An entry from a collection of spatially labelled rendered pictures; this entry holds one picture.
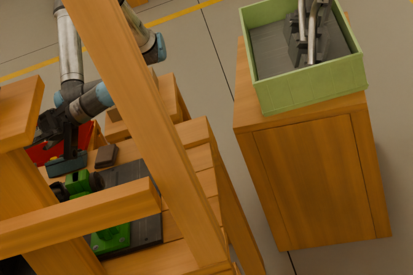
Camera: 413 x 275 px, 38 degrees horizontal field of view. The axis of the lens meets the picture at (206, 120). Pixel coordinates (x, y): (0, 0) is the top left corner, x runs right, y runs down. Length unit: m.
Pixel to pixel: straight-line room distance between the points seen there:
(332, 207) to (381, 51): 1.52
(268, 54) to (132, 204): 1.25
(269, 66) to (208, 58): 1.87
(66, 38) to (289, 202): 1.21
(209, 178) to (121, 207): 0.57
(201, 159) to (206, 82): 2.01
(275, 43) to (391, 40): 1.50
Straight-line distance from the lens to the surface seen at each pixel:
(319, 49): 2.35
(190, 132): 2.25
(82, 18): 1.30
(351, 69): 2.31
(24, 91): 1.58
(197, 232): 1.71
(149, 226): 1.98
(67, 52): 2.02
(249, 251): 2.72
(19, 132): 1.44
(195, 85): 4.14
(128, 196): 1.53
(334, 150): 2.46
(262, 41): 2.71
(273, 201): 2.65
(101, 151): 2.31
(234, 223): 2.58
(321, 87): 2.32
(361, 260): 2.82
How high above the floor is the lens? 2.25
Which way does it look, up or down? 36 degrees down
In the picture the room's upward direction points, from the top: 22 degrees counter-clockwise
